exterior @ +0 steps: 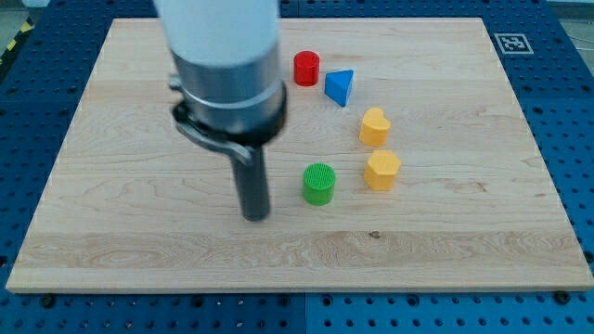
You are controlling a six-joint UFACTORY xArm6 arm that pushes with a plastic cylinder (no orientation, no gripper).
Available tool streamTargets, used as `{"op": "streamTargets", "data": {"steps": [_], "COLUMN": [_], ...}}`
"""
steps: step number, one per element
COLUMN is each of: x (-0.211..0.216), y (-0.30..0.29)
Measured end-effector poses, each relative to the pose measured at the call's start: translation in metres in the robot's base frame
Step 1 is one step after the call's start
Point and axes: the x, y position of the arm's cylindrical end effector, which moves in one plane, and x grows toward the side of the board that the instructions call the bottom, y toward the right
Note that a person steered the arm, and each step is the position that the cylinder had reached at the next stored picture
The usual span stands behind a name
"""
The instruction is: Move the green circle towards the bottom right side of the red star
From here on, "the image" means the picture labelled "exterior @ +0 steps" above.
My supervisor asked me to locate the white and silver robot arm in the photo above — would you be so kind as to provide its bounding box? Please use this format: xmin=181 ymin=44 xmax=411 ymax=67
xmin=154 ymin=0 xmax=287 ymax=221

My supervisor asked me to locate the blue triangle block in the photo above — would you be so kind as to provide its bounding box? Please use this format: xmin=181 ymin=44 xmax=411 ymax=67
xmin=324 ymin=70 xmax=355 ymax=107

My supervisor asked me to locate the light wooden board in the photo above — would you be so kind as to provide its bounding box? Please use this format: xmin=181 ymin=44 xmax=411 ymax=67
xmin=6 ymin=18 xmax=593 ymax=294

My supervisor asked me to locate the yellow heart block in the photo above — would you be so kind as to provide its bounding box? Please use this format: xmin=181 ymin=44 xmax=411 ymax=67
xmin=359 ymin=107 xmax=392 ymax=148

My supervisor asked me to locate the red cylinder block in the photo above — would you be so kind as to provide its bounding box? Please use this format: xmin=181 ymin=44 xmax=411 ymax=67
xmin=293 ymin=50 xmax=320 ymax=86

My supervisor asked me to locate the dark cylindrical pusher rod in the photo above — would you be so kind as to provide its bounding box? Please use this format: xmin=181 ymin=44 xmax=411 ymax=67
xmin=231 ymin=146 xmax=270 ymax=222

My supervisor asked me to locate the white fiducial marker tag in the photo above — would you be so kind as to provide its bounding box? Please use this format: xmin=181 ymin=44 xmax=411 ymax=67
xmin=494 ymin=32 xmax=534 ymax=55

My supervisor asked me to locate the yellow hexagon block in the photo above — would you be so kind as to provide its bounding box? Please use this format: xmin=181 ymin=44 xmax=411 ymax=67
xmin=363 ymin=149 xmax=402 ymax=191

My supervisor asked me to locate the black clamp with metal lever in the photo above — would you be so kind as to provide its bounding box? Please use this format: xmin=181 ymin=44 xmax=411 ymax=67
xmin=169 ymin=74 xmax=287 ymax=166

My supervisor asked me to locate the green cylinder block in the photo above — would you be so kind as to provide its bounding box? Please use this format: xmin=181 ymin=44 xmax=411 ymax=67
xmin=303 ymin=162 xmax=336 ymax=206

